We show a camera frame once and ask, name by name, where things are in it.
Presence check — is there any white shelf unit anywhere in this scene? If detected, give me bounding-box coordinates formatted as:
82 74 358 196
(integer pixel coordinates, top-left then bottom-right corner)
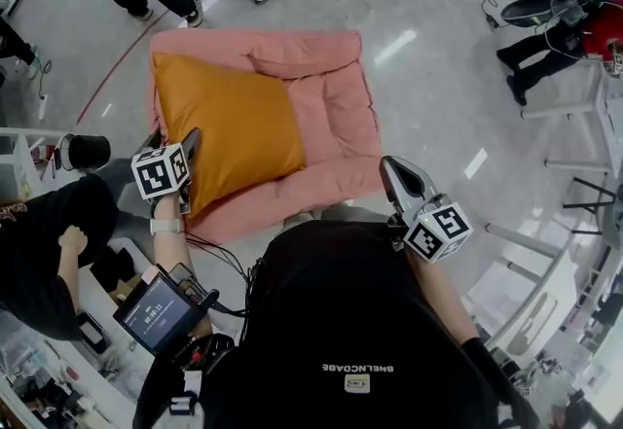
0 126 79 197

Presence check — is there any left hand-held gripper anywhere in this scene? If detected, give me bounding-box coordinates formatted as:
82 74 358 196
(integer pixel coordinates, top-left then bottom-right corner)
130 126 203 215

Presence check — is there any white wrist band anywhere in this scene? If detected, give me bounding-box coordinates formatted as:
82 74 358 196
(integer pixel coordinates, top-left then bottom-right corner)
149 217 186 236

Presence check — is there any orange cushion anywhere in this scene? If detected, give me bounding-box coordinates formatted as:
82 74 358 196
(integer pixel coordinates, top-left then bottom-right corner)
152 52 307 221

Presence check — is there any black cable bundle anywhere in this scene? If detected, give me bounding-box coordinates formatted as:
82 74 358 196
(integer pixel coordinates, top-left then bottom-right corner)
183 231 267 345

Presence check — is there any person's black shirt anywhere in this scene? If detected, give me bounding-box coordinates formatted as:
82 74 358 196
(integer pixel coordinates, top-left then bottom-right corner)
132 219 542 429

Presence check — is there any black bucket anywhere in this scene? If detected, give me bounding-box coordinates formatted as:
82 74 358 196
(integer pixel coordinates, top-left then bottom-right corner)
66 133 113 172

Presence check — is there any black office chair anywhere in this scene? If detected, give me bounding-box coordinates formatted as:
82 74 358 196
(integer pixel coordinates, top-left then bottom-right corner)
499 0 610 32

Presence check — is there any black screen device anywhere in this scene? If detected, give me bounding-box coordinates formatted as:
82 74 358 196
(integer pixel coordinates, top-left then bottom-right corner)
112 272 209 356

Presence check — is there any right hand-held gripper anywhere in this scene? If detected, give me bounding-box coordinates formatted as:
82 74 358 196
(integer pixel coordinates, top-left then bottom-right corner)
379 155 475 265

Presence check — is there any white table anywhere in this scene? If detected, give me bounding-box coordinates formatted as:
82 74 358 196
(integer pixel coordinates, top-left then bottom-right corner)
519 60 623 175

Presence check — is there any white table frame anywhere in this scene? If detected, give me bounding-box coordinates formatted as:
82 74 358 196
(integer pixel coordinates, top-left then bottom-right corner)
464 220 623 370

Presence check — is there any white desk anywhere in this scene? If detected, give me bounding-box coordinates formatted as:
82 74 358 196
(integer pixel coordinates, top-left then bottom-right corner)
0 236 162 429

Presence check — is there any person's right forearm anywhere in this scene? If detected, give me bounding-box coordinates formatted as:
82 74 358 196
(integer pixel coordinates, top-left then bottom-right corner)
407 249 482 353

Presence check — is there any pink padded seat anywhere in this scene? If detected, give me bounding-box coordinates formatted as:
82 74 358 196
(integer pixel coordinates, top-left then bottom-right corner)
147 28 390 246

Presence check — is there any person's left forearm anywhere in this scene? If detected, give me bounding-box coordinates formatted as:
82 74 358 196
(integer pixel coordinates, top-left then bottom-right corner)
149 193 194 283

